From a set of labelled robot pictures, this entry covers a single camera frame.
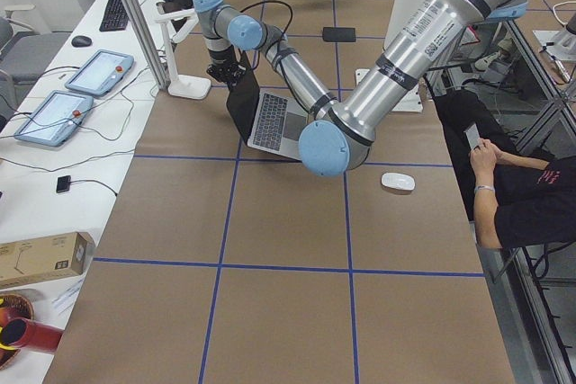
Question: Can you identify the small black device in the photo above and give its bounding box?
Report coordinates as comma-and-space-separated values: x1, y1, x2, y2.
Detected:
56, 175, 72, 193

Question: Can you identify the grey laptop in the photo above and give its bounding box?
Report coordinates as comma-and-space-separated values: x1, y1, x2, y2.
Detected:
226, 54, 308, 160

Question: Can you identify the phone in hands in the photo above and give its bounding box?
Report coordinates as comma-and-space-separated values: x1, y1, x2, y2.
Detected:
464, 122, 482, 150

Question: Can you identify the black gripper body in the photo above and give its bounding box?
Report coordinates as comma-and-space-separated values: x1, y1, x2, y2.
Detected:
206, 60, 246, 84

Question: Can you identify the wicker basket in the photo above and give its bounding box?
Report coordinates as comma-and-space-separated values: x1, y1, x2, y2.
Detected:
1, 293, 34, 369

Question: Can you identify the upper blue teach pendant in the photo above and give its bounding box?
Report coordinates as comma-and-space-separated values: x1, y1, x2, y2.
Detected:
65, 49, 134, 97

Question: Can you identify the white desk lamp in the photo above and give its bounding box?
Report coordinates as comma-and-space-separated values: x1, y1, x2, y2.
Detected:
155, 10, 212, 100

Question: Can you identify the black computer mouse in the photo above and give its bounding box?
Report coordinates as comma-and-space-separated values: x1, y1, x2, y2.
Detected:
71, 35, 93, 48

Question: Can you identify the red cylinder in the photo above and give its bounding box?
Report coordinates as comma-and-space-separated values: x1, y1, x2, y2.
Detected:
1, 317, 64, 353

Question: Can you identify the aluminium frame post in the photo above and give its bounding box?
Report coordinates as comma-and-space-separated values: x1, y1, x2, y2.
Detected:
122, 0, 169, 90

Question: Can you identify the seated person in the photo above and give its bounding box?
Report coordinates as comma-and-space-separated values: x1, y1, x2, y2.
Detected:
433, 90, 575, 249

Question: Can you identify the blue teach pendant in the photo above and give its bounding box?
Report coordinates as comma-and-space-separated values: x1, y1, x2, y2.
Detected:
13, 91, 94, 147
65, 49, 134, 97

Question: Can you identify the cardboard box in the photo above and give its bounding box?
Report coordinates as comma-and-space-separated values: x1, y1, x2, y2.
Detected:
1, 232, 95, 289

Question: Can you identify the white computer mouse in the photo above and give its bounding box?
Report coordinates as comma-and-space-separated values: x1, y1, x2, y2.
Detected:
381, 172, 416, 192

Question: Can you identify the lower blue teach pendant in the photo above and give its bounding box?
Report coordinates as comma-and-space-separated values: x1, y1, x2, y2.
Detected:
13, 91, 94, 147

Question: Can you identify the black mouse pad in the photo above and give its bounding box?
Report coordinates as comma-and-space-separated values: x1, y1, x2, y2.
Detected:
322, 27, 356, 42

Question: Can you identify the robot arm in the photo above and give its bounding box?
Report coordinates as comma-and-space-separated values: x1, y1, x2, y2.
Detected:
193, 0, 527, 176

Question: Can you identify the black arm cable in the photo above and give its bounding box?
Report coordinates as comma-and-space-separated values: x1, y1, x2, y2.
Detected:
238, 0, 296, 70

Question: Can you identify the black keyboard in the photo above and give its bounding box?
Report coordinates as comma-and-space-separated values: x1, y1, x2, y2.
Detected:
99, 0, 129, 32

